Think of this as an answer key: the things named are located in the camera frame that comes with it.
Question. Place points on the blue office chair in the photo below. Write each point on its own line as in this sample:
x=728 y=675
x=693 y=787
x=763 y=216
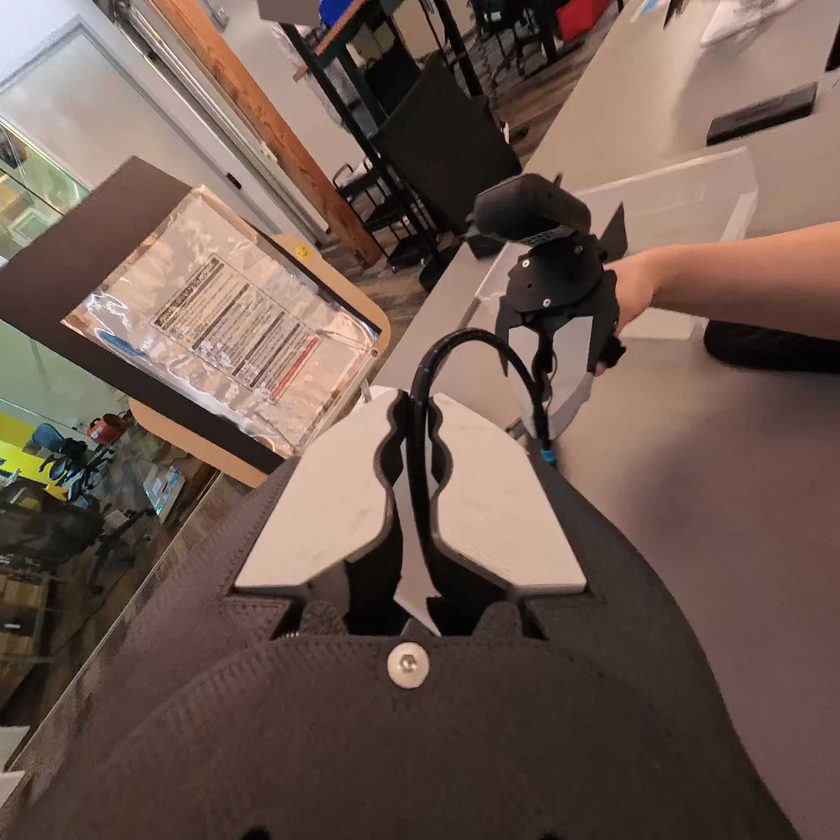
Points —
x=47 y=434

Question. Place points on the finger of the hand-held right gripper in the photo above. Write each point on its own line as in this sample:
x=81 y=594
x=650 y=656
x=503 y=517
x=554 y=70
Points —
x=571 y=394
x=525 y=394

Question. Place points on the printed instruction sheet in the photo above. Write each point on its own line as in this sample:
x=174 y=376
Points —
x=229 y=328

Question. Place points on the black flat box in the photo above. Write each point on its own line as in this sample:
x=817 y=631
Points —
x=761 y=115

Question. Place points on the person's right hand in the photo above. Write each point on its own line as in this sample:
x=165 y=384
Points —
x=636 y=289

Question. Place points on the clear plastic organizer box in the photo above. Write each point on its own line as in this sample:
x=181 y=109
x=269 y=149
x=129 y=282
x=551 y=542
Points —
x=669 y=197

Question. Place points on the black wood-edged divider panel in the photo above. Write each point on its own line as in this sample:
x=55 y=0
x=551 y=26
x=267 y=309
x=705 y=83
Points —
x=79 y=262

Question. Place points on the black elbow rest pad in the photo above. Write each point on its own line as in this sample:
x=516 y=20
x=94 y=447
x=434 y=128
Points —
x=774 y=351

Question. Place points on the wooden ceiling beam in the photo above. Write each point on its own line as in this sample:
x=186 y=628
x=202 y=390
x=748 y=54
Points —
x=262 y=118

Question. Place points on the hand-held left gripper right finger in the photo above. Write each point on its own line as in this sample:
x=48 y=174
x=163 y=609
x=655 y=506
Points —
x=505 y=518

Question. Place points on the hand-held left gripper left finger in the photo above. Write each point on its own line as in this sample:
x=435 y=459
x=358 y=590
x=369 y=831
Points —
x=315 y=512

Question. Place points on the yellow panel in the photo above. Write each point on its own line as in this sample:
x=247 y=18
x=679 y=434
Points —
x=19 y=453

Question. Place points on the black metal workbench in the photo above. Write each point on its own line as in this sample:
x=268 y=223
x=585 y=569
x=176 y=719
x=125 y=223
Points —
x=331 y=40

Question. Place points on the yellow smiley sticker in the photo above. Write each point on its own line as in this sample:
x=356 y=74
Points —
x=302 y=250

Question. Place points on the person's right forearm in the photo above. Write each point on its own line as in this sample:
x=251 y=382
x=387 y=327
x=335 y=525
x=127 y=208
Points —
x=754 y=282

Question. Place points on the red bucket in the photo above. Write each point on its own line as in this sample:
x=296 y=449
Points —
x=108 y=428

